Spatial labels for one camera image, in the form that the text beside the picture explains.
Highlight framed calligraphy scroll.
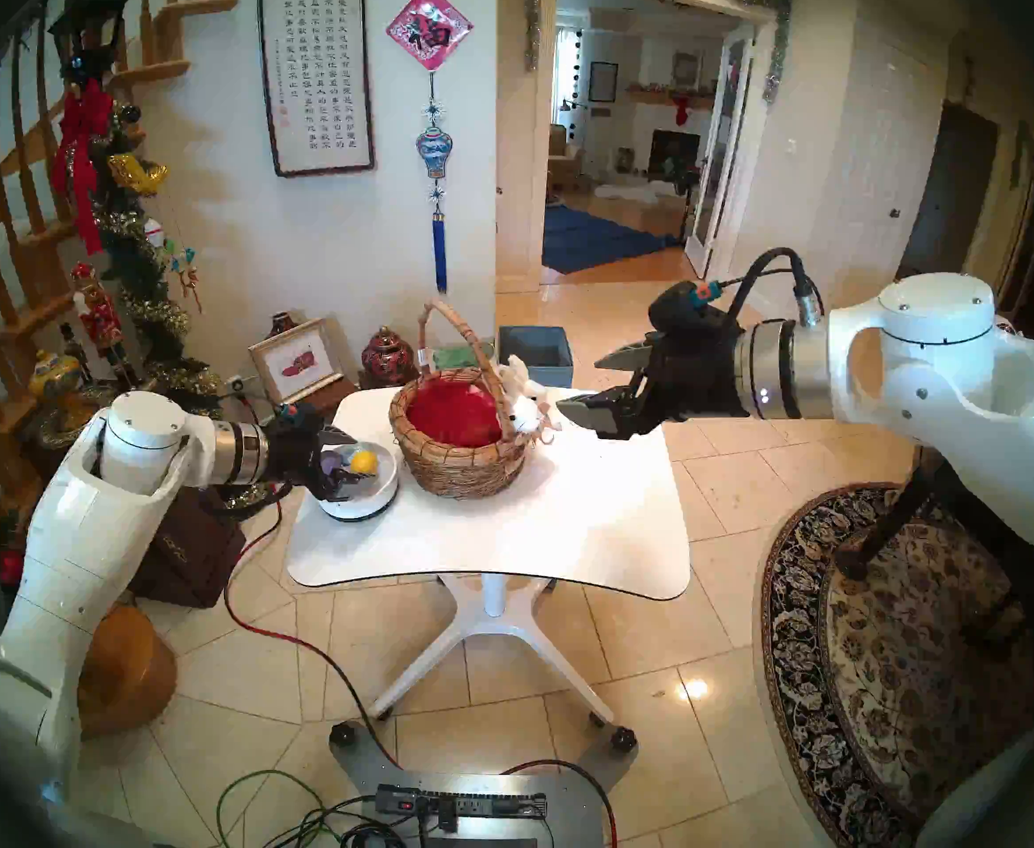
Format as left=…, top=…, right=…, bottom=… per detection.
left=257, top=0, right=376, bottom=178

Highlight red diamond fu decoration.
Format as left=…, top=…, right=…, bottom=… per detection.
left=385, top=0, right=474, bottom=72

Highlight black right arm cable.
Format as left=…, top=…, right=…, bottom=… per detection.
left=720, top=247, right=825, bottom=326

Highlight small framed red picture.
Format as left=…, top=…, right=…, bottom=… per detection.
left=247, top=316, right=345, bottom=407

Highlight white glass door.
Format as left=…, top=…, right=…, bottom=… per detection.
left=685, top=20, right=761, bottom=277

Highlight silver tinsel doorway garland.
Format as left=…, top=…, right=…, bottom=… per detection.
left=524, top=0, right=793, bottom=105

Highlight yellow cloisonne urn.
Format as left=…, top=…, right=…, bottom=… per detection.
left=28, top=350, right=83, bottom=419

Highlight red fabric basket lining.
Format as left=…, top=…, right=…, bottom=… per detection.
left=405, top=378, right=504, bottom=450

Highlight black power strip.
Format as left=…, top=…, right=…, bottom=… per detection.
left=374, top=784, right=549, bottom=821

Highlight wooden stair banister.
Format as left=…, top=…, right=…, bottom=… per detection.
left=0, top=0, right=239, bottom=737

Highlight red ribbon bow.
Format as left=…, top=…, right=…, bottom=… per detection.
left=50, top=78, right=116, bottom=255

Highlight red ceramic lidded jar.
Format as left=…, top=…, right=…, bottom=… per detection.
left=360, top=326, right=415, bottom=388

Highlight dark wooden side table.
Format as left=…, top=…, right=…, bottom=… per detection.
left=22, top=382, right=248, bottom=609

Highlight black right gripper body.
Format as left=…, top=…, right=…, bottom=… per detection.
left=637, top=322, right=746, bottom=438

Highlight blue floor rug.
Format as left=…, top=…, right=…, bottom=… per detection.
left=542, top=203, right=686, bottom=275

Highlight black lantern lamp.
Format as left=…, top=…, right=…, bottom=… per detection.
left=47, top=0, right=133, bottom=83

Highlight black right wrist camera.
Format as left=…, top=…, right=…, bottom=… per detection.
left=649, top=281, right=734, bottom=330

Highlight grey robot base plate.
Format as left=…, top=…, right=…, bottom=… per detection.
left=330, top=723, right=637, bottom=848

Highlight white plush bunny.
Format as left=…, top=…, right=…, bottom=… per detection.
left=499, top=354, right=549, bottom=401
left=512, top=387, right=562, bottom=445

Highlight blue vase hanging with tassel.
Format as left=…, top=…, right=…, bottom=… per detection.
left=416, top=71, right=454, bottom=295

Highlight ornate decorative plate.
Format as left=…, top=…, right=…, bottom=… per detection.
left=37, top=385, right=110, bottom=450

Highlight white round bowl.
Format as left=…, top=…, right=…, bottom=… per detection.
left=316, top=442, right=399, bottom=523

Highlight blue fabric storage bin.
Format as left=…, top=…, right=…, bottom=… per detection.
left=497, top=325, right=573, bottom=388

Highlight small dark nutcracker figure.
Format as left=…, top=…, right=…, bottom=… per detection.
left=57, top=322, right=94, bottom=383

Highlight white panel door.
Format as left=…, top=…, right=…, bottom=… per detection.
left=799, top=34, right=946, bottom=308

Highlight black cable bundle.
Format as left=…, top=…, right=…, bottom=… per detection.
left=261, top=793, right=447, bottom=848

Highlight colourful hanging ornaments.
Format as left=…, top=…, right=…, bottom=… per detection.
left=168, top=246, right=204, bottom=313

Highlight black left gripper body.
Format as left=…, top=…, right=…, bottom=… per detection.
left=263, top=425, right=334, bottom=503

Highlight green garland with gold tinsel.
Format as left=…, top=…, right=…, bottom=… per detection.
left=93, top=100, right=226, bottom=414

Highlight white table pedestal base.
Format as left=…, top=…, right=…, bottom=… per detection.
left=367, top=572, right=615, bottom=728

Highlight red nutcracker figure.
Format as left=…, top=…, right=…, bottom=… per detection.
left=71, top=261, right=142, bottom=392

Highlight beige armchair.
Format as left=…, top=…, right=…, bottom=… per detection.
left=548, top=124, right=587, bottom=180

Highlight black fireplace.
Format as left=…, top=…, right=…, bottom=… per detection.
left=648, top=129, right=701, bottom=180

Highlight wicker basket with handle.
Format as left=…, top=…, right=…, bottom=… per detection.
left=389, top=300, right=562, bottom=500

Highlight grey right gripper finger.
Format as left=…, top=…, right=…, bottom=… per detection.
left=595, top=339, right=659, bottom=378
left=557, top=387, right=660, bottom=440

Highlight green cable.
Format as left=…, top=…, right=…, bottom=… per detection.
left=215, top=769, right=332, bottom=848

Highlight large oriental floral rug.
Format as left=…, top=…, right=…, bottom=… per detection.
left=760, top=482, right=1034, bottom=848

